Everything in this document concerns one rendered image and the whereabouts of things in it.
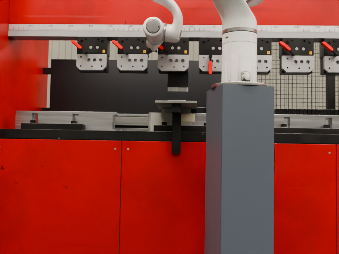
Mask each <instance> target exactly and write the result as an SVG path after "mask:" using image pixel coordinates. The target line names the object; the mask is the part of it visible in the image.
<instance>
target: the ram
mask: <svg viewBox="0 0 339 254"><path fill-rule="evenodd" d="M174 1H175V2H176V4H177V5H178V6H179V8H180V10H181V12H182V16H183V25H222V20H221V17H220V14H219V12H218V10H217V8H216V6H215V4H214V2H213V0H174ZM249 8H250V10H251V11H252V13H253V14H254V16H255V18H256V21H257V25H295V26H339V0H263V1H262V2H261V3H260V4H258V5H256V6H252V7H249ZM150 17H157V18H159V19H161V21H162V22H163V23H166V24H172V22H173V16H172V14H171V12H170V10H169V9H168V8H166V7H165V6H163V5H161V4H158V3H156V2H154V1H152V0H10V2H9V24H107V25H143V24H144V22H145V20H146V19H148V18H150ZM8 36H9V37H10V38H11V39H13V40H62V41H71V40H74V41H77V37H108V39H109V40H110V41H112V40H115V41H117V40H118V37H146V35H145V33H144V31H48V30H8ZM181 37H189V41H199V38H200V37H203V38H222V32H215V31H182V33H181ZM257 38H272V42H280V41H281V40H282V38H314V42H321V41H322V40H323V39H324V38H339V32H257Z"/></svg>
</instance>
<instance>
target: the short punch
mask: <svg viewBox="0 0 339 254"><path fill-rule="evenodd" d="M188 75H189V72H168V91H184V92H188Z"/></svg>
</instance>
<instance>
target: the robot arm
mask: <svg viewBox="0 0 339 254"><path fill-rule="evenodd" d="M152 1H154V2H156V3H158V4H161V5H163V6H165V7H166V8H168V9H169V10H170V12H171V14H172V16H173V22H172V24H166V23H163V22H162V21H161V19H159V18H157V17H150V18H148V19H146V20H145V22H144V24H143V30H144V33H145V35H146V38H147V41H146V46H147V47H148V48H149V49H148V51H147V54H148V55H149V54H150V53H153V52H156V53H157V49H158V48H159V47H160V46H161V44H162V43H164V44H165V42H170V43H177V42H179V40H180V39H181V33H182V26H183V16H182V12H181V10H180V8H179V6H178V5H177V4H176V2H175V1H174V0H152ZM262 1H263V0H213V2H214V4H215V6H216V8H217V10H218V12H219V14H220V17H221V20H222V78H221V83H216V84H213V85H211V88H212V89H213V88H215V87H217V86H219V85H221V84H237V85H256V86H267V85H266V84H265V83H264V82H261V83H258V82H257V21H256V18H255V16H254V14H253V13H252V11H251V10H250V8H249V7H252V6H256V5H258V4H260V3H261V2H262Z"/></svg>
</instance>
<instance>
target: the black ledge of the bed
mask: <svg viewBox="0 0 339 254"><path fill-rule="evenodd" d="M0 138H16V139H73V140H131V141H172V131H113V130H52V129H0ZM181 141H189V142H206V132H181ZM274 142H275V143H304V144H339V134H297V133H274Z"/></svg>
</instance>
